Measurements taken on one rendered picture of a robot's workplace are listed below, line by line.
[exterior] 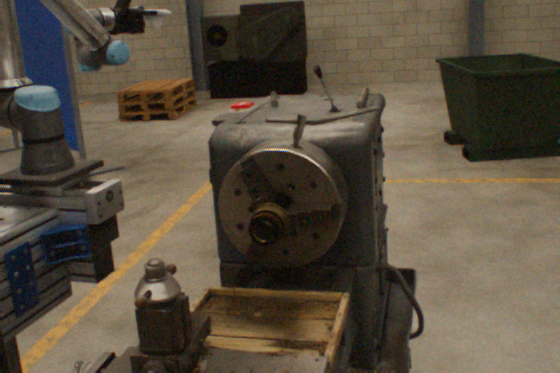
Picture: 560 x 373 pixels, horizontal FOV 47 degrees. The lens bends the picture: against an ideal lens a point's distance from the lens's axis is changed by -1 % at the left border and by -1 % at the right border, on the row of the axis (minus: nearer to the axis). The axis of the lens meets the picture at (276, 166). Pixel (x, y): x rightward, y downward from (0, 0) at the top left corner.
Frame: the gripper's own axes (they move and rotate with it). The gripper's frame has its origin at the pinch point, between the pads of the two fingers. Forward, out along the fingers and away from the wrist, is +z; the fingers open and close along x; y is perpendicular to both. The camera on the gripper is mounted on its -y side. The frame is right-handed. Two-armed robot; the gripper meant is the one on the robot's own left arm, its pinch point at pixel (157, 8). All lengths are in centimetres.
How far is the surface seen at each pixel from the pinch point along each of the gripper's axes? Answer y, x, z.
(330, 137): 24, 86, -13
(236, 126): 25, 60, -22
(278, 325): 56, 102, -50
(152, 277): 29, 104, -86
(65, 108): 143, -375, 184
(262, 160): 26, 81, -34
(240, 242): 49, 77, -37
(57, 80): 117, -388, 186
